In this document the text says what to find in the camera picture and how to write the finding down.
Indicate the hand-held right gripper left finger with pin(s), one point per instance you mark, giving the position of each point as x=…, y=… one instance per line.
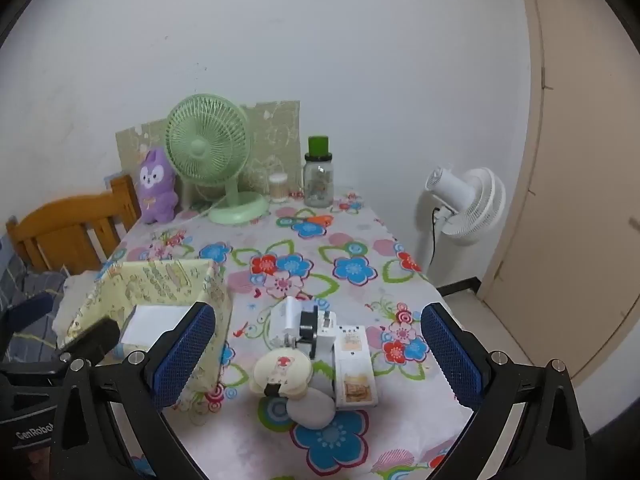
x=186, y=355

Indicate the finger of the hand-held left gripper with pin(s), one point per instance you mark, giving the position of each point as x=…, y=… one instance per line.
x=30, y=310
x=95, y=337

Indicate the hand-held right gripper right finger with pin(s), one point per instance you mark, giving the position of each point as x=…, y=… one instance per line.
x=450, y=355

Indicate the white charger box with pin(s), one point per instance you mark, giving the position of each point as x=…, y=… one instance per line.
x=150, y=325

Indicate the yellow fabric storage box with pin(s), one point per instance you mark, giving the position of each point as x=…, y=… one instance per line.
x=165, y=275

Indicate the white printed card box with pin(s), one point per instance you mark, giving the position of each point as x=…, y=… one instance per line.
x=352, y=365

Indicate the white power adapter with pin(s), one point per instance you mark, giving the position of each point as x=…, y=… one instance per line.
x=285, y=320

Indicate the black and white plug adapter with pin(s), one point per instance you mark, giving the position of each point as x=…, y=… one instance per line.
x=322, y=335

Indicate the pale grey earbuds case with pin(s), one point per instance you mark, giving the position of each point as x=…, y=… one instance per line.
x=312, y=410

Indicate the plaid bedding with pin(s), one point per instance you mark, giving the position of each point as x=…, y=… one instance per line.
x=25, y=280

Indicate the wooden bed headboard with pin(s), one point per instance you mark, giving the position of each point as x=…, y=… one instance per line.
x=60, y=230

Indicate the white standing fan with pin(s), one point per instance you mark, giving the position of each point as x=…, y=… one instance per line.
x=475, y=205

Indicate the floral tablecloth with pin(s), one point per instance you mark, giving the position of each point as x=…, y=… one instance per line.
x=350, y=240

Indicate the purple plush toy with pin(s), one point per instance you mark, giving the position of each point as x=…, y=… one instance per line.
x=157, y=190

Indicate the cotton swab jar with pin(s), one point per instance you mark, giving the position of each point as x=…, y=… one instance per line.
x=278, y=189

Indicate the green desk fan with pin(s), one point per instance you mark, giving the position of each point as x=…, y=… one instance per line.
x=207, y=150

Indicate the glass jar with green lid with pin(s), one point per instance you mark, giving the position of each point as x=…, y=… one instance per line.
x=319, y=180

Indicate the beige door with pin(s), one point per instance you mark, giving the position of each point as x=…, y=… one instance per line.
x=575, y=160

